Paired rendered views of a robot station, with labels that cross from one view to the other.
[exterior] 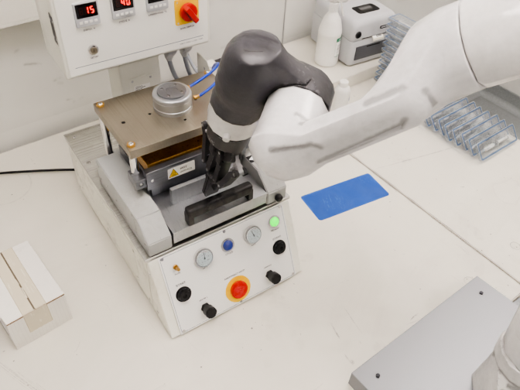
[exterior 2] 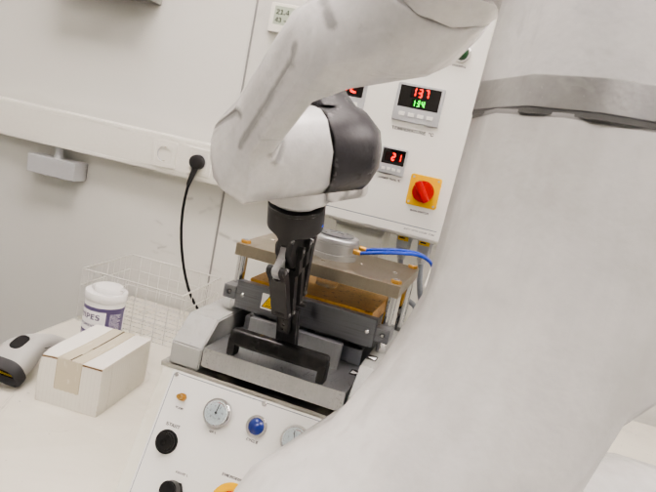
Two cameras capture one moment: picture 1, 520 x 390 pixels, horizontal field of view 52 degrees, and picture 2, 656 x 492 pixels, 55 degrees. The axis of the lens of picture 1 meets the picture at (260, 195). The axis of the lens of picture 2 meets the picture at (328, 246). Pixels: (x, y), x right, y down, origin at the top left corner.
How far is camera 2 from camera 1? 78 cm
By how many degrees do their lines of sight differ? 55
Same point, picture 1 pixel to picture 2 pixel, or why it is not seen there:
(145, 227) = (188, 322)
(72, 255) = not seen: hidden behind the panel
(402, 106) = (293, 20)
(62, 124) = not seen: hidden behind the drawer
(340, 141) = (252, 100)
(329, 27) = not seen: outside the picture
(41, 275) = (114, 354)
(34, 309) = (70, 359)
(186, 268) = (192, 411)
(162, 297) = (145, 424)
